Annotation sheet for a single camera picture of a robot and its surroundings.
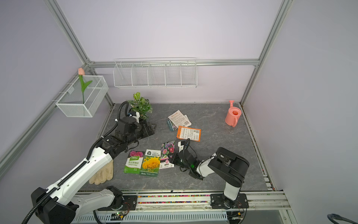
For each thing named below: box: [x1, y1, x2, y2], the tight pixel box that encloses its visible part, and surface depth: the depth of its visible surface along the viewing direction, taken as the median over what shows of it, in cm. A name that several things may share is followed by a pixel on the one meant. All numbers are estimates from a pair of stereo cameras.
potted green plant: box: [126, 91, 153, 120], surface depth 88 cm
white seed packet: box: [167, 109, 193, 129], surface depth 111 cm
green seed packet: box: [123, 150, 145, 175], surface depth 89 cm
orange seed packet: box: [176, 125, 202, 142], surface depth 104 cm
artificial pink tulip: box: [78, 67, 93, 105], surface depth 85 cm
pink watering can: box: [224, 99, 242, 128], surface depth 102 cm
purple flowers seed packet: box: [166, 119, 179, 132], surface depth 107 cm
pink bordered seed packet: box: [159, 140, 176, 170], surface depth 90 cm
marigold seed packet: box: [139, 148, 162, 177], surface depth 89 cm
